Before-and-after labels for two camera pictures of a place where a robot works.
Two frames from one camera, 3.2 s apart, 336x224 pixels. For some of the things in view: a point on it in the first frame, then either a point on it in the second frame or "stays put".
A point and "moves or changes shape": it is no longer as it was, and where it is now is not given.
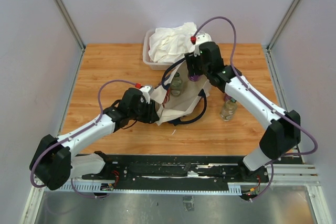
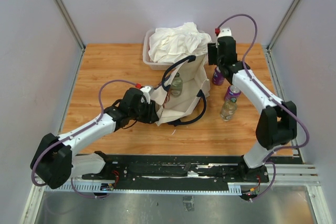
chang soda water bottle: x=228 y=109 stays put
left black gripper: x=151 y=116 stays put
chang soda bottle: x=176 y=85 stays put
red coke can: x=167 y=98 stays put
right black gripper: x=191 y=61 -> x=212 y=51
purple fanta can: x=194 y=77 moves or changes shape
